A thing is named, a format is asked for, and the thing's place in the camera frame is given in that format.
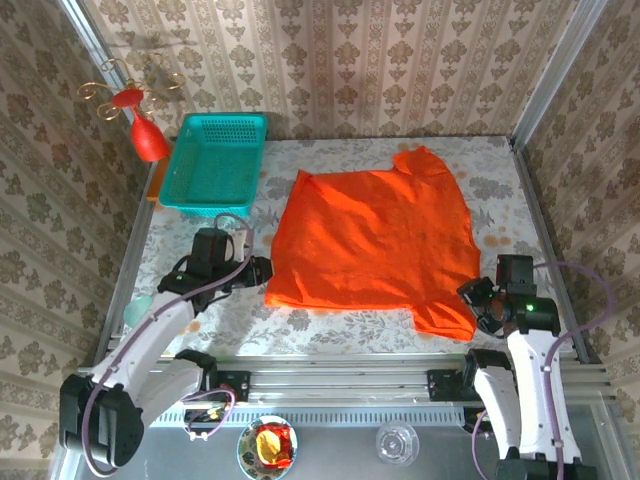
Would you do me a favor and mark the floral tablecloth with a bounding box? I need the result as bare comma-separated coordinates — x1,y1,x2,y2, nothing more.
117,135,576,357

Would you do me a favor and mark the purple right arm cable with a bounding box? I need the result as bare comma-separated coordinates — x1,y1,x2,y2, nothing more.
469,259,615,480

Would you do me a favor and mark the clear glass cup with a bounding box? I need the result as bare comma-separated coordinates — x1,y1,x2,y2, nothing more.
375,421,420,466

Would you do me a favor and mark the grey metal shelf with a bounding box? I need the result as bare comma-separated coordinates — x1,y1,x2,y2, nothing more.
49,392,624,480

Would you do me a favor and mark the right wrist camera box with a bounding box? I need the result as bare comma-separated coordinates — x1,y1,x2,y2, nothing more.
494,253,537,301

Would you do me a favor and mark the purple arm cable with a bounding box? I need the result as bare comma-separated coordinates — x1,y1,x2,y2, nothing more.
79,212,256,476
469,259,615,480

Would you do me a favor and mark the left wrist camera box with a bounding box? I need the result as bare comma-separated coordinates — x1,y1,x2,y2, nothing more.
192,227,254,264

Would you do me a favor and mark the orange t-shirt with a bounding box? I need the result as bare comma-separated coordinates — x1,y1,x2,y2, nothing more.
263,145,482,343

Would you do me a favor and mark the patterned ceramic bowl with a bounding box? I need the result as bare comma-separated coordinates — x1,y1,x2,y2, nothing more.
236,415,300,477

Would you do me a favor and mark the red stand with gold curls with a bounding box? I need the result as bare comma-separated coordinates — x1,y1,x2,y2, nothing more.
77,52,187,164

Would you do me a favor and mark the red and yellow snack packet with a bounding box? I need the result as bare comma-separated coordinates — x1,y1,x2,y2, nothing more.
254,423,294,469

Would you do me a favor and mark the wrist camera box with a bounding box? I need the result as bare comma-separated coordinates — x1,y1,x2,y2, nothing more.
494,253,537,301
192,227,254,264

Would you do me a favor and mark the teal plastic basket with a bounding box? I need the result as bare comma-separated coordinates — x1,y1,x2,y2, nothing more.
158,112,270,220

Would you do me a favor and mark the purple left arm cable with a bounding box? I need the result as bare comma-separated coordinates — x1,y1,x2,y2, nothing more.
79,212,256,476

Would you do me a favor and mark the aluminium frame beam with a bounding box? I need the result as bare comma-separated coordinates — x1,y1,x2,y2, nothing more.
69,357,619,404

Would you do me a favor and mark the slotted grey cable duct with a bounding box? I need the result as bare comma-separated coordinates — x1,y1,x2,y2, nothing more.
149,407,466,426

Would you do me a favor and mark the aluminium corner post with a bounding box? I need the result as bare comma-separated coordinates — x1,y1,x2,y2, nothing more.
508,0,612,151
58,0,151,166

